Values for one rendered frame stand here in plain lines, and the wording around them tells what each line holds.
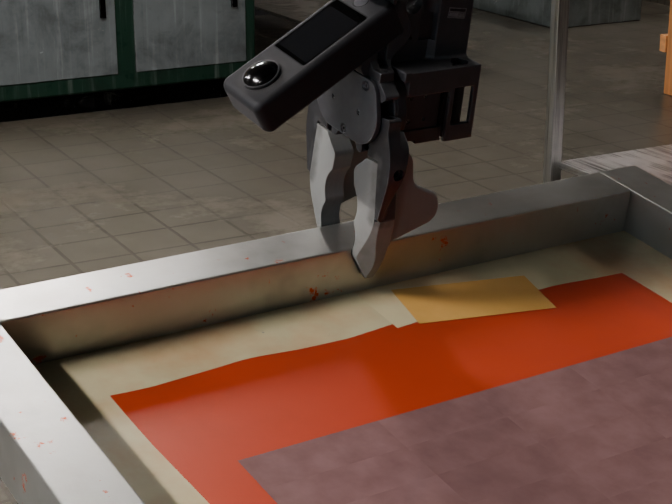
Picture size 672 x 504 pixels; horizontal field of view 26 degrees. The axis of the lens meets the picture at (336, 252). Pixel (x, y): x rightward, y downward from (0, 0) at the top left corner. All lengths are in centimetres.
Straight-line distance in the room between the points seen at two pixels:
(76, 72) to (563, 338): 554
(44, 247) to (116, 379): 386
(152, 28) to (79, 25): 33
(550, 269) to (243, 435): 32
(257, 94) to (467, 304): 22
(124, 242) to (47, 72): 179
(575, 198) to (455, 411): 28
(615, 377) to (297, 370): 21
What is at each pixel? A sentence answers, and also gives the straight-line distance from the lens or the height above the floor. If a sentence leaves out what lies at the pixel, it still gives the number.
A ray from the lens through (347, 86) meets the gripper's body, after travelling 95.
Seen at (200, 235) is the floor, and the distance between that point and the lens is 479.
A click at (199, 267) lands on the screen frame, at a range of 94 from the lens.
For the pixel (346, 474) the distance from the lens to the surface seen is 82.
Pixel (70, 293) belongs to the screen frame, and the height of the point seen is 117.
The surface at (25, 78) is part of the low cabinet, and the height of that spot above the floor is 19.
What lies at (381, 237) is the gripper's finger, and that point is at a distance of 97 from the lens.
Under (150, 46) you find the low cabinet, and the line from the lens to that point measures 654.
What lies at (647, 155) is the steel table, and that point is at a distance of 488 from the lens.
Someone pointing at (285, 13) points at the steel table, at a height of 21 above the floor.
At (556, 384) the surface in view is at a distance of 93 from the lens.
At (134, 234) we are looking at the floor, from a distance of 483.
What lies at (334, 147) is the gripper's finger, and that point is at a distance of 99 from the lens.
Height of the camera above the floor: 148
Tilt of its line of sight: 19 degrees down
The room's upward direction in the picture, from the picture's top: straight up
